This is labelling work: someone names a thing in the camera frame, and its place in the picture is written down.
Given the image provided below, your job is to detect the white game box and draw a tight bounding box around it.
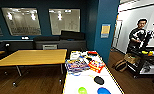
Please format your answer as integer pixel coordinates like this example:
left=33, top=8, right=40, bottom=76
left=69, top=50, right=81, bottom=60

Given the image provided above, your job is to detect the dark sofa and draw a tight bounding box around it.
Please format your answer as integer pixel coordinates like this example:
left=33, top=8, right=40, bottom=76
left=32, top=30, right=87, bottom=51

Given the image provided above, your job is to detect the flat red item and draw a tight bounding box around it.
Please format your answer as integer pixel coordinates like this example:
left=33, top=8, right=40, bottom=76
left=86, top=50, right=99, bottom=56

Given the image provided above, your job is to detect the small white-top table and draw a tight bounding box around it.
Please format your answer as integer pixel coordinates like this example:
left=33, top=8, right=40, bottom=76
left=61, top=49, right=125, bottom=94

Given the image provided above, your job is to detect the brown floor bag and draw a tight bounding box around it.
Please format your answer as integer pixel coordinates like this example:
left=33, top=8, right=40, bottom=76
left=112, top=59, right=129, bottom=73

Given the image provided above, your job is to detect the brown cardboard box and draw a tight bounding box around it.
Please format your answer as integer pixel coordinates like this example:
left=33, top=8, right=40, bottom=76
left=124, top=53, right=141, bottom=66

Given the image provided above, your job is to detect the person in dark shirt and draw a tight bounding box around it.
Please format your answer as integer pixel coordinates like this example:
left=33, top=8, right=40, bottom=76
left=126, top=18, right=154, bottom=54

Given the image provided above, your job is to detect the small yellow object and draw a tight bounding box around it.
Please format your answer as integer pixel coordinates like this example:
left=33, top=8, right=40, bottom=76
left=141, top=50, right=150, bottom=55

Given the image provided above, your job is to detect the black wheeled cart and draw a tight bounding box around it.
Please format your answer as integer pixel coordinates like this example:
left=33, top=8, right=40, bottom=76
left=126, top=29, right=154, bottom=79

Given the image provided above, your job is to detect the yellow wall notice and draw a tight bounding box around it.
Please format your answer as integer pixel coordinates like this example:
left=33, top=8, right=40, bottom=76
left=100, top=22, right=112, bottom=39

